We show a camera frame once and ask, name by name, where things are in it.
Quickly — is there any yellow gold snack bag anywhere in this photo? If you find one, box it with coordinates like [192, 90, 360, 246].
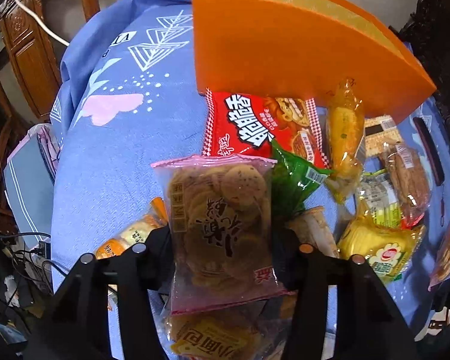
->
[337, 205, 427, 283]

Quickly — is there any small bread bun pack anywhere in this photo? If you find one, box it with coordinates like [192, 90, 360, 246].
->
[163, 295, 297, 359]

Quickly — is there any brown paper snack bag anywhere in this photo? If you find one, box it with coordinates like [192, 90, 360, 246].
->
[287, 205, 339, 258]

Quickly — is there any orange label biscuit pack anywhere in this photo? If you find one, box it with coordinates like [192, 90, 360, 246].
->
[94, 197, 168, 259]

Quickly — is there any yellow green snack pack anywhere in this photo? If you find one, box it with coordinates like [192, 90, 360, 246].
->
[355, 169, 401, 228]

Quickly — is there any brown bread pack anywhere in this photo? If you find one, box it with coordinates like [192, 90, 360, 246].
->
[380, 142, 431, 228]

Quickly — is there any pink cracker bag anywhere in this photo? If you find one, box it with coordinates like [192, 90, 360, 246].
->
[152, 154, 286, 315]

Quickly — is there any green snack packet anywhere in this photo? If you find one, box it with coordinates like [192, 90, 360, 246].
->
[271, 139, 332, 221]

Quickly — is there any sesame cracker pack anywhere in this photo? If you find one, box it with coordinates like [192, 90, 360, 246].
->
[364, 115, 404, 158]

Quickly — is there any golden corn snack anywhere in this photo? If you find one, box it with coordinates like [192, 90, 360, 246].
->
[326, 78, 365, 204]

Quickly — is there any folded blue striped cloth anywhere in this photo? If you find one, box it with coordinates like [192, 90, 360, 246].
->
[4, 124, 60, 250]

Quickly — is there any smartphone in red case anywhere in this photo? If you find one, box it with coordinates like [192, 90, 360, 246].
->
[413, 117, 445, 186]

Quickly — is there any blue patterned tablecloth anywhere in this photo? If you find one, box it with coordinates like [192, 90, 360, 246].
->
[51, 0, 437, 359]

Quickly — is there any red wafer snack bag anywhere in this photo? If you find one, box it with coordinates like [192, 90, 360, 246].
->
[202, 89, 329, 169]

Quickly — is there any carved wooden chair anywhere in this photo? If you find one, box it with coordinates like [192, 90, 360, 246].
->
[0, 0, 101, 233]

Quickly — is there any orange cardboard box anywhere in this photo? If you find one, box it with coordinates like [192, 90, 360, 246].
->
[192, 0, 436, 122]

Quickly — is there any black cable on table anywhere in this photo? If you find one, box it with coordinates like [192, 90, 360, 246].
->
[0, 230, 71, 301]

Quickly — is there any white power cable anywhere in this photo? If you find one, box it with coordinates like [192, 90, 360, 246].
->
[11, 0, 71, 47]

